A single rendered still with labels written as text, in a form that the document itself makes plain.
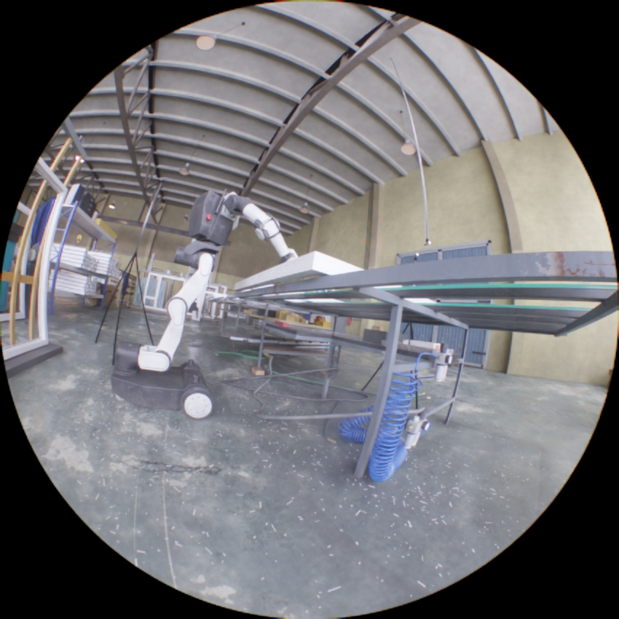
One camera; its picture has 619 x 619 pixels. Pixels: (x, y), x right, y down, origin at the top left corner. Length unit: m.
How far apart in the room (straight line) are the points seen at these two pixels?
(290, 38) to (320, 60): 1.23
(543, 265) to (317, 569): 0.87
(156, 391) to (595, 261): 1.62
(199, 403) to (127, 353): 0.54
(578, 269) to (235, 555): 0.98
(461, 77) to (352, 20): 3.57
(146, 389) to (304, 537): 1.04
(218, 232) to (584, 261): 1.54
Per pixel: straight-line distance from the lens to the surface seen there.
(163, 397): 1.32
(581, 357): 7.28
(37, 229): 5.14
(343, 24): 7.80
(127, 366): 1.45
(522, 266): 0.44
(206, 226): 1.37
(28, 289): 4.03
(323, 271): 0.77
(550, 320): 1.27
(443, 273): 0.48
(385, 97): 8.66
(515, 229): 7.42
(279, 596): 0.70
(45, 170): 2.29
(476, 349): 7.03
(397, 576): 0.80
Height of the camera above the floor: 0.68
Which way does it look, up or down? 3 degrees up
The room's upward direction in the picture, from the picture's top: 9 degrees clockwise
